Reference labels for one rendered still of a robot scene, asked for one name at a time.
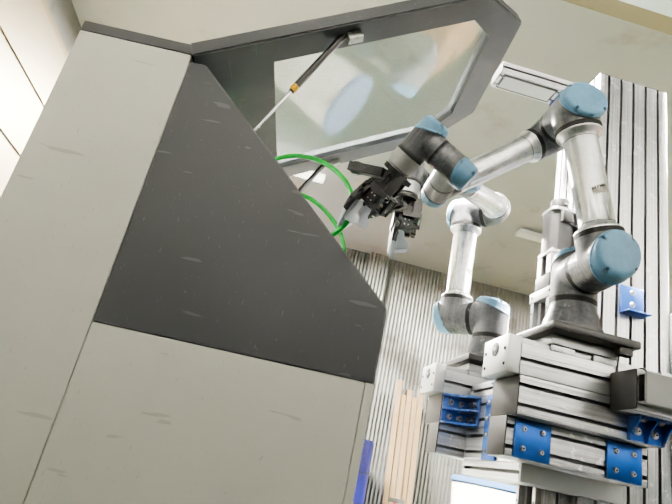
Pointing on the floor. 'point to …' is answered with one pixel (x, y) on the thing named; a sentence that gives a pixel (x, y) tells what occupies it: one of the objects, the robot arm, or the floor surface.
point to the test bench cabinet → (199, 428)
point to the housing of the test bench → (72, 223)
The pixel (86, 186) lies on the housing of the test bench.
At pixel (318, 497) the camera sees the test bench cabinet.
